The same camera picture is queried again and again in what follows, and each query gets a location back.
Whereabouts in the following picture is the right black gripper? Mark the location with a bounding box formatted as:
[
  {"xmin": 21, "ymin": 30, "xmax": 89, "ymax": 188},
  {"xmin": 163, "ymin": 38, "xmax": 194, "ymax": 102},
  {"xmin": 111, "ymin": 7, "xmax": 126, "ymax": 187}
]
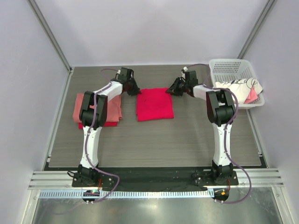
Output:
[{"xmin": 166, "ymin": 77, "xmax": 188, "ymax": 97}]

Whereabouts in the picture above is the crimson red t shirt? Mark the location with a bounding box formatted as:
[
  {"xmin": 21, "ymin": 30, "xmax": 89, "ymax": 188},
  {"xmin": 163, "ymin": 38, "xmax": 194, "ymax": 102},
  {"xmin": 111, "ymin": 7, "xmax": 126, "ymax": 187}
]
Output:
[{"xmin": 136, "ymin": 87, "xmax": 174, "ymax": 122}]

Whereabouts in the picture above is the salmon pink t shirt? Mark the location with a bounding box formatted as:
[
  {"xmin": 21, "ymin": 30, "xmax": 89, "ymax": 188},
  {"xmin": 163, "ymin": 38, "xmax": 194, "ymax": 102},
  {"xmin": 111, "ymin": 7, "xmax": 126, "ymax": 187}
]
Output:
[{"xmin": 72, "ymin": 93, "xmax": 122, "ymax": 123}]

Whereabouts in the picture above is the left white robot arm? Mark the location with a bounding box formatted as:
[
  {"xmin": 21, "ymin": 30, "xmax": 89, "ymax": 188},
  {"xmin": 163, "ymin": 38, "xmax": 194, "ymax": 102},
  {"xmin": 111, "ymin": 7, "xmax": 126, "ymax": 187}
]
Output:
[{"xmin": 71, "ymin": 67, "xmax": 141, "ymax": 187}]

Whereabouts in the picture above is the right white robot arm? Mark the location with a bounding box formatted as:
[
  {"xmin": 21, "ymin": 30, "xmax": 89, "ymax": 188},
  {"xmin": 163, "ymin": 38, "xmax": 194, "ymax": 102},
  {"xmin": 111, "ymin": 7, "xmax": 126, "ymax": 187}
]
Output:
[{"xmin": 166, "ymin": 70, "xmax": 236, "ymax": 185}]

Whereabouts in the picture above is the white perforated plastic basket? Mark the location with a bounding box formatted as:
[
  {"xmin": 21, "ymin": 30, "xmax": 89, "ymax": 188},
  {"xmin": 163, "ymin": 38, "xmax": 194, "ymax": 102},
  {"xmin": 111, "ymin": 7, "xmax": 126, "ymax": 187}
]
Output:
[{"xmin": 209, "ymin": 59, "xmax": 265, "ymax": 109}]

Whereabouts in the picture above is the white printed t shirt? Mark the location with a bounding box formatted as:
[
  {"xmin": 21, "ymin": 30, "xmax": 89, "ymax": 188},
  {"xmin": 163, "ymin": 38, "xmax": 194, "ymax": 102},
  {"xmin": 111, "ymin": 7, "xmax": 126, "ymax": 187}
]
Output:
[{"xmin": 215, "ymin": 78, "xmax": 263, "ymax": 104}]

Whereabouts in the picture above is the pink t shirt in basket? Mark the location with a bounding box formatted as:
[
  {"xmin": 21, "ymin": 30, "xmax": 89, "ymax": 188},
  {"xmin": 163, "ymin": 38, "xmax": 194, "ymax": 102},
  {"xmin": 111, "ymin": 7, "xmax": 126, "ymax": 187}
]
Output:
[{"xmin": 244, "ymin": 88, "xmax": 258, "ymax": 104}]

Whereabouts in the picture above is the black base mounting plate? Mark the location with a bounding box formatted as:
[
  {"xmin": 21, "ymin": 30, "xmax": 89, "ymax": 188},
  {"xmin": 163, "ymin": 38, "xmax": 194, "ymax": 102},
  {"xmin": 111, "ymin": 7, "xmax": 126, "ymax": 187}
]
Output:
[{"xmin": 67, "ymin": 166, "xmax": 239, "ymax": 191}]

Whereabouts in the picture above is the slotted grey cable duct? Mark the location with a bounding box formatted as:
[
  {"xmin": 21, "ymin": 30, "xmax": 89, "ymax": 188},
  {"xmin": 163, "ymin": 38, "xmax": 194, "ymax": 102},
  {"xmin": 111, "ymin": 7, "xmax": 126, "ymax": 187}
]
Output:
[{"xmin": 39, "ymin": 189, "xmax": 214, "ymax": 199}]

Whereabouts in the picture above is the right aluminium frame post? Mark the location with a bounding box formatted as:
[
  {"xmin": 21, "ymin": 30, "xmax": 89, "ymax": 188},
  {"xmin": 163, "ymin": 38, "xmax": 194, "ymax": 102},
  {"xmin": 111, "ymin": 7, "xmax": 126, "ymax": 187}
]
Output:
[{"xmin": 237, "ymin": 0, "xmax": 277, "ymax": 59}]

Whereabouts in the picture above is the aluminium frame post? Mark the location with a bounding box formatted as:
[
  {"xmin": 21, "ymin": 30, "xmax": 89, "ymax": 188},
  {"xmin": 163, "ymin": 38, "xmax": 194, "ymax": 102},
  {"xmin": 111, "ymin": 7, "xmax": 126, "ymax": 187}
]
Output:
[
  {"xmin": 27, "ymin": 0, "xmax": 72, "ymax": 73},
  {"xmin": 237, "ymin": 0, "xmax": 277, "ymax": 59}
]

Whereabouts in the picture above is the left aluminium frame post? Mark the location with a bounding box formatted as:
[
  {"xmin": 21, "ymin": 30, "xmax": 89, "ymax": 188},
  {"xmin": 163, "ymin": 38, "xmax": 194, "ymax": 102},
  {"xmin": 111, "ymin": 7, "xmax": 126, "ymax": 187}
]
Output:
[{"xmin": 27, "ymin": 0, "xmax": 72, "ymax": 73}]

